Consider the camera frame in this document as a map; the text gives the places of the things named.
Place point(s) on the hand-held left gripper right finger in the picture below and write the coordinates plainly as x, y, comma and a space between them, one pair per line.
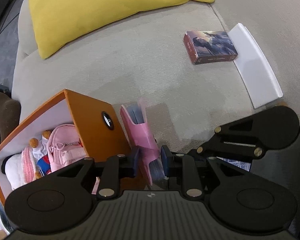
165, 162

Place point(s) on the white printed paper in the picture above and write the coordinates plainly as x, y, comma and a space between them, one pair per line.
235, 163

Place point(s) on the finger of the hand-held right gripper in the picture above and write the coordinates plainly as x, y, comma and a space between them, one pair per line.
230, 148
240, 128

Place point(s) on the pink mini backpack pouch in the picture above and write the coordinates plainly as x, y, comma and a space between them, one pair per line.
62, 150

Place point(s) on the beige fabric sofa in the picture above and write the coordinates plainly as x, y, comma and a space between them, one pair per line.
152, 80

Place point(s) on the orange cardboard box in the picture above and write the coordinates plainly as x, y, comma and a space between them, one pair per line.
90, 120

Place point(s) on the yellow pillow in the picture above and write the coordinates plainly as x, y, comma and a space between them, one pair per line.
102, 7

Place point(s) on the picture printed card box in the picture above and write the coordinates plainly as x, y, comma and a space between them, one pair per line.
210, 46

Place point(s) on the long white box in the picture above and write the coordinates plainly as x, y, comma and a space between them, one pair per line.
255, 70

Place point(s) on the pink card holder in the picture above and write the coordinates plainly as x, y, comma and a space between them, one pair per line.
140, 132

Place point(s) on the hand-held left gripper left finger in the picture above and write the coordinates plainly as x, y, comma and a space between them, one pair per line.
135, 162

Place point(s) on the white plush toy pink striped hat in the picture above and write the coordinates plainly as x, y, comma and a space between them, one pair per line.
15, 172

